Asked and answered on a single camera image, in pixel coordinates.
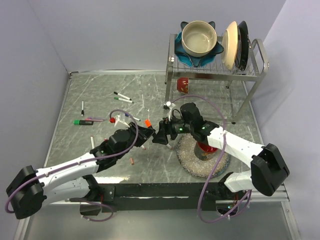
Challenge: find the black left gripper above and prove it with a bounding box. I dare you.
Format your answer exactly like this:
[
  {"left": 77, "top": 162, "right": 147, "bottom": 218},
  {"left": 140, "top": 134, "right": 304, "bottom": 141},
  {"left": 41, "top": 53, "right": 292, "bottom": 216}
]
[{"left": 116, "top": 121, "right": 155, "bottom": 159}]

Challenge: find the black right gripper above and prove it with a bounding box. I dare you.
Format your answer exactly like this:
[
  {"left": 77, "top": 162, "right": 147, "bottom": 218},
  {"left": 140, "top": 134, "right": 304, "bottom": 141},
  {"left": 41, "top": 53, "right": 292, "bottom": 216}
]
[{"left": 152, "top": 112, "right": 194, "bottom": 145}]

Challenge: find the orange and black highlighter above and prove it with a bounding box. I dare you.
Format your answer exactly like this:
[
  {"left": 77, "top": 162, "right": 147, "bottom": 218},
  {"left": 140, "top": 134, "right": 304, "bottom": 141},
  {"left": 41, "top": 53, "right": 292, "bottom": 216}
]
[{"left": 144, "top": 119, "right": 153, "bottom": 129}]

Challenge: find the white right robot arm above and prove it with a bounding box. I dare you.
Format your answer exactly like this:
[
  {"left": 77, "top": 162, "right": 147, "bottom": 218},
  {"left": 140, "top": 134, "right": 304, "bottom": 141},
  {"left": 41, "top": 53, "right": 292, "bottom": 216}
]
[{"left": 152, "top": 102, "right": 290, "bottom": 199}]

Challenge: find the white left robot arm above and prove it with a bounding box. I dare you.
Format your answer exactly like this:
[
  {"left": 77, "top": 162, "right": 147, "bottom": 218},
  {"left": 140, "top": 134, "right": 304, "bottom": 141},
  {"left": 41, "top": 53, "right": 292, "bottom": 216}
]
[{"left": 4, "top": 122, "right": 156, "bottom": 220}]

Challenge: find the purple pen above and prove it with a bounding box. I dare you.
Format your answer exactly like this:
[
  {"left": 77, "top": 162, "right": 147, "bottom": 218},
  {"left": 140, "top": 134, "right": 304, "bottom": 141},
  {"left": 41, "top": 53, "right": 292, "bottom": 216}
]
[{"left": 84, "top": 118, "right": 105, "bottom": 122}]

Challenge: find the speckled grey plate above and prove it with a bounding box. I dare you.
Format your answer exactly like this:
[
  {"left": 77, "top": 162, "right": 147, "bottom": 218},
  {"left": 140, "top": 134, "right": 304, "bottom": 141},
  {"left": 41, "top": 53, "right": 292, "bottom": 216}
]
[{"left": 176, "top": 134, "right": 231, "bottom": 179}]

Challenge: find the blue capped white marker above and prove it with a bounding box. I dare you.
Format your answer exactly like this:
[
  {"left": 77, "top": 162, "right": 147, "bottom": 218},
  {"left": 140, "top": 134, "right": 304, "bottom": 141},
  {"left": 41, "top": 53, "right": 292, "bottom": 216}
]
[{"left": 124, "top": 113, "right": 141, "bottom": 122}]

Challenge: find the black and red mug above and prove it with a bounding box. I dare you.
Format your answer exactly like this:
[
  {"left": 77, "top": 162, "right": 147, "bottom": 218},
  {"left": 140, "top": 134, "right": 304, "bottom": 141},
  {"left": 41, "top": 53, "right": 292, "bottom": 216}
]
[{"left": 194, "top": 141, "right": 218, "bottom": 161}]

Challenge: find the black capped white marker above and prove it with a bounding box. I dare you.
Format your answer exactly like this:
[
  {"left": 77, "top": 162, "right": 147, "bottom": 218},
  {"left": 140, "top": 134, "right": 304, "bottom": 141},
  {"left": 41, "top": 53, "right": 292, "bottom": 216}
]
[{"left": 113, "top": 91, "right": 132, "bottom": 101}]

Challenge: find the green capped white marker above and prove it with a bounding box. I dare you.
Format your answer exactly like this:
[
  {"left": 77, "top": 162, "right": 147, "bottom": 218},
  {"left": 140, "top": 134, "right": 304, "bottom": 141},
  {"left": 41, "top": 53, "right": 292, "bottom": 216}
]
[{"left": 113, "top": 97, "right": 134, "bottom": 104}]

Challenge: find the small red cup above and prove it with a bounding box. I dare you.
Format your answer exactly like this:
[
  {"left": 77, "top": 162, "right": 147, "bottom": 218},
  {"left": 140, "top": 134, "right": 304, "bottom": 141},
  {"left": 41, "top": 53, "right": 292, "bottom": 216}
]
[{"left": 176, "top": 77, "right": 189, "bottom": 94}]

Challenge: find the red capped marker left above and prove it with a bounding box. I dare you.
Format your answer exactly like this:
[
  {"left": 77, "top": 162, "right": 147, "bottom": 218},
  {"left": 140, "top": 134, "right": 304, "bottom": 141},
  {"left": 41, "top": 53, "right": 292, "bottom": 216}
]
[{"left": 90, "top": 136, "right": 96, "bottom": 149}]

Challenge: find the small black capped marker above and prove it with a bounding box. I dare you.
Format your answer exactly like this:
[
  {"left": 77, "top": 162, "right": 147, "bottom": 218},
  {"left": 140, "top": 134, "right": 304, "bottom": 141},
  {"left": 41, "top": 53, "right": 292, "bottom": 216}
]
[{"left": 81, "top": 100, "right": 85, "bottom": 117}]

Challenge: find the green and black highlighter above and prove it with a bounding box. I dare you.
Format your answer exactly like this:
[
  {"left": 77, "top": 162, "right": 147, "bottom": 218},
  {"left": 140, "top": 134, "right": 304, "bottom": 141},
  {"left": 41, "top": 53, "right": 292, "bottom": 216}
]
[{"left": 73, "top": 119, "right": 94, "bottom": 126}]

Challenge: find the blue star-shaped bowl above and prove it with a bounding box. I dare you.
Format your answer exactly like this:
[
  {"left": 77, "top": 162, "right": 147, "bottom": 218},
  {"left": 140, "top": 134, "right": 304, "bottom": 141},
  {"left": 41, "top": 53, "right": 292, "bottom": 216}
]
[{"left": 174, "top": 20, "right": 224, "bottom": 68}]

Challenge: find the beige ceramic bowl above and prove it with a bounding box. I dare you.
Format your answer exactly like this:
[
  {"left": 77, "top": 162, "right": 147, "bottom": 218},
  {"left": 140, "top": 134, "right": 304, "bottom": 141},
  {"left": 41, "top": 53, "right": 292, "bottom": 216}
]
[{"left": 180, "top": 20, "right": 218, "bottom": 57}]

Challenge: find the black plate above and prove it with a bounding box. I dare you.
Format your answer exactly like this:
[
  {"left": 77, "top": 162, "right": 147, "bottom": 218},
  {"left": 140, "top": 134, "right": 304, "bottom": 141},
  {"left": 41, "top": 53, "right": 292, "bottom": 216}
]
[{"left": 235, "top": 20, "right": 250, "bottom": 71}]

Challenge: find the cream plate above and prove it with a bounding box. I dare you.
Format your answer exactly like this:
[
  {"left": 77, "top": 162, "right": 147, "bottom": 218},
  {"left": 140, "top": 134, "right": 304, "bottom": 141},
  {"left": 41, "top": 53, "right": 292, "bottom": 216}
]
[{"left": 221, "top": 21, "right": 238, "bottom": 71}]

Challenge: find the steel dish rack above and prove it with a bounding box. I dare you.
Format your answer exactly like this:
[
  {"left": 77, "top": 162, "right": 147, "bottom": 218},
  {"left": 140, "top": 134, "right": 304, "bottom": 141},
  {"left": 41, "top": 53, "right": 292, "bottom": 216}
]
[{"left": 164, "top": 33, "right": 270, "bottom": 124}]

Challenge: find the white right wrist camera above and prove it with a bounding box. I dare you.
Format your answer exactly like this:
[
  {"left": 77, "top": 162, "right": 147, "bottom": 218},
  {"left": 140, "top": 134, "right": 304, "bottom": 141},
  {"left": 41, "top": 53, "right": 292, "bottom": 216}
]
[{"left": 163, "top": 101, "right": 175, "bottom": 120}]

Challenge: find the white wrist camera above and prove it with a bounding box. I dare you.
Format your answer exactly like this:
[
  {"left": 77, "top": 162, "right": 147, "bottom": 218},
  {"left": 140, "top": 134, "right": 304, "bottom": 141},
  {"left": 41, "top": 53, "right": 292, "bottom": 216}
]
[
  {"left": 109, "top": 113, "right": 130, "bottom": 130},
  {"left": 163, "top": 101, "right": 175, "bottom": 120}
]

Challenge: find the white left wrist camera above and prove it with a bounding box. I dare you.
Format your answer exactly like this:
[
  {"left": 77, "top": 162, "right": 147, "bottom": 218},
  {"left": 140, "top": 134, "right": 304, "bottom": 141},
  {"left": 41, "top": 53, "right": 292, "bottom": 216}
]
[{"left": 109, "top": 113, "right": 130, "bottom": 130}]

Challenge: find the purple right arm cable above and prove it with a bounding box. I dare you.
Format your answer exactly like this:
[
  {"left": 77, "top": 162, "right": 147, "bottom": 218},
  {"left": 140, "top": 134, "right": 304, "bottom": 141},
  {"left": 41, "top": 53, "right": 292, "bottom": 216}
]
[{"left": 171, "top": 94, "right": 253, "bottom": 224}]

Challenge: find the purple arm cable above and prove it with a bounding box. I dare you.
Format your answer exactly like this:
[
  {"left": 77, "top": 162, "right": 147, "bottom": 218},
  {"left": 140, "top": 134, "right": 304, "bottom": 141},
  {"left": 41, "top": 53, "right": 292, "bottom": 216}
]
[
  {"left": 4, "top": 108, "right": 140, "bottom": 222},
  {"left": 171, "top": 94, "right": 253, "bottom": 224}
]

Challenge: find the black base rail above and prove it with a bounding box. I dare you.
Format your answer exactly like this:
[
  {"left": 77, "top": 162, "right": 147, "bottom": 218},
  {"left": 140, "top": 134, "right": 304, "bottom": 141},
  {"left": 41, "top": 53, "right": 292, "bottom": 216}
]
[{"left": 69, "top": 182, "right": 248, "bottom": 213}]

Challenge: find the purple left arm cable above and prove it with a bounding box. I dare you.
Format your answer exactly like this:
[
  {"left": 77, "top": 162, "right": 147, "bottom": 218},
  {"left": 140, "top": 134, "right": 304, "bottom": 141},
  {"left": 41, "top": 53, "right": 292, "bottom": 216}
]
[{"left": 4, "top": 108, "right": 140, "bottom": 222}]

